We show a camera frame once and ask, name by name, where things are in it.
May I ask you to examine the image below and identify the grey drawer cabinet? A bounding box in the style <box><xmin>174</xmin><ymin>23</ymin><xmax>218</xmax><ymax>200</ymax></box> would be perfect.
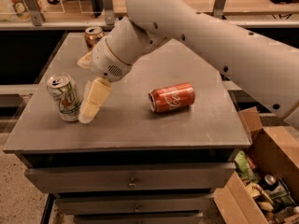
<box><xmin>4</xmin><ymin>41</ymin><xmax>249</xmax><ymax>224</ymax></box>

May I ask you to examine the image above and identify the top grey drawer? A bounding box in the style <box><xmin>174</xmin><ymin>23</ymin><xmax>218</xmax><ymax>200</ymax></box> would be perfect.
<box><xmin>25</xmin><ymin>162</ymin><xmax>235</xmax><ymax>193</ymax></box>

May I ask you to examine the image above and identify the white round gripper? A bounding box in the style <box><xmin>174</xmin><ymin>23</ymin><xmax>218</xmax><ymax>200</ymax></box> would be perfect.
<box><xmin>77</xmin><ymin>36</ymin><xmax>132</xmax><ymax>124</ymax></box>

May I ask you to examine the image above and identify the middle grey drawer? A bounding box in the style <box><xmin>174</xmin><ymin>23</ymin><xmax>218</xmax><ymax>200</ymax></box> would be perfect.
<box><xmin>56</xmin><ymin>194</ymin><xmax>214</xmax><ymax>216</ymax></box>

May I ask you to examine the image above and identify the cardboard box with trash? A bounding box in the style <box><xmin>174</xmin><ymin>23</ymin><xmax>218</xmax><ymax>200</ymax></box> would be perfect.
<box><xmin>215</xmin><ymin>107</ymin><xmax>299</xmax><ymax>224</ymax></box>

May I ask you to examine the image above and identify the grey metal railing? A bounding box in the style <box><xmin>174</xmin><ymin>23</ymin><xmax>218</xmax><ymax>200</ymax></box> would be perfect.
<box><xmin>0</xmin><ymin>0</ymin><xmax>299</xmax><ymax>28</ymax></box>

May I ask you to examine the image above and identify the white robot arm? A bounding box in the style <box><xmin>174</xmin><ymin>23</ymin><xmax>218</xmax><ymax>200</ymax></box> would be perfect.
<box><xmin>78</xmin><ymin>0</ymin><xmax>299</xmax><ymax>129</ymax></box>

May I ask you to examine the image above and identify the red cola can lying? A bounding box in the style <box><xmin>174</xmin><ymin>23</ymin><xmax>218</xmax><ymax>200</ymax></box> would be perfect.
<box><xmin>149</xmin><ymin>82</ymin><xmax>195</xmax><ymax>113</ymax></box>

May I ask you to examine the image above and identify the grey drawer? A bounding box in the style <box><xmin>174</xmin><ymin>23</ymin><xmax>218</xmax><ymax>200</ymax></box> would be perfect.
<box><xmin>56</xmin><ymin>194</ymin><xmax>214</xmax><ymax>216</ymax></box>
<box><xmin>25</xmin><ymin>162</ymin><xmax>235</xmax><ymax>193</ymax></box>

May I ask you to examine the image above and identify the white green 7up can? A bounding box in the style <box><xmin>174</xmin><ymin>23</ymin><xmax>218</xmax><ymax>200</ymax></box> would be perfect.
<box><xmin>47</xmin><ymin>73</ymin><xmax>81</xmax><ymax>122</ymax></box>

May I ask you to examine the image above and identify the orange gold soda can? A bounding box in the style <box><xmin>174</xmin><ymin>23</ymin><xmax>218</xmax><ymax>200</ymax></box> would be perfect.
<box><xmin>84</xmin><ymin>27</ymin><xmax>105</xmax><ymax>50</ymax></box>

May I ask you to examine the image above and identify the snack bag behind glass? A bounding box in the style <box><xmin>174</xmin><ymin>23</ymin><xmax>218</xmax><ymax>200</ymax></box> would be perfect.
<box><xmin>0</xmin><ymin>0</ymin><xmax>30</xmax><ymax>22</ymax></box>

